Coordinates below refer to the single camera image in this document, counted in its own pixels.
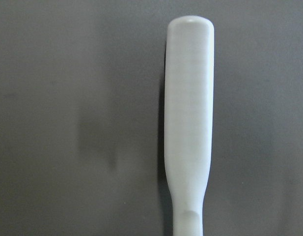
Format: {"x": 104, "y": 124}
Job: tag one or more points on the white brush with dark bristles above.
{"x": 188, "y": 119}

